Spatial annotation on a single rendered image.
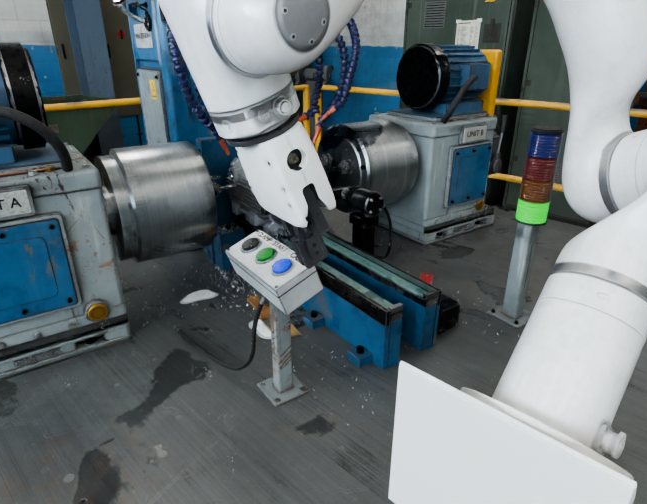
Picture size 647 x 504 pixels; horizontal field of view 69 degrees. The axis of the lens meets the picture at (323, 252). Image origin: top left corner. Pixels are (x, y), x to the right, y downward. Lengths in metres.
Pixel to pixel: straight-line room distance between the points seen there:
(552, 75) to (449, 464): 3.69
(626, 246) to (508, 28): 3.70
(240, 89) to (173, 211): 0.61
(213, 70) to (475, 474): 0.49
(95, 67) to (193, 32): 5.75
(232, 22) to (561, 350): 0.46
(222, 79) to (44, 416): 0.68
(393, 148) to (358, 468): 0.85
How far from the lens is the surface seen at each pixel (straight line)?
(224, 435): 0.81
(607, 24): 0.67
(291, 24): 0.36
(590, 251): 0.63
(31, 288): 0.98
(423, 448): 0.62
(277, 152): 0.44
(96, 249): 0.99
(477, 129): 1.50
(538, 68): 4.14
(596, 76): 0.68
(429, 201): 1.43
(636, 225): 0.63
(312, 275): 0.68
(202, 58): 0.43
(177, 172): 1.03
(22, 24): 6.29
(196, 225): 1.04
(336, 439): 0.79
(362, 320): 0.92
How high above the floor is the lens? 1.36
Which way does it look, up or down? 24 degrees down
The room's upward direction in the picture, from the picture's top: straight up
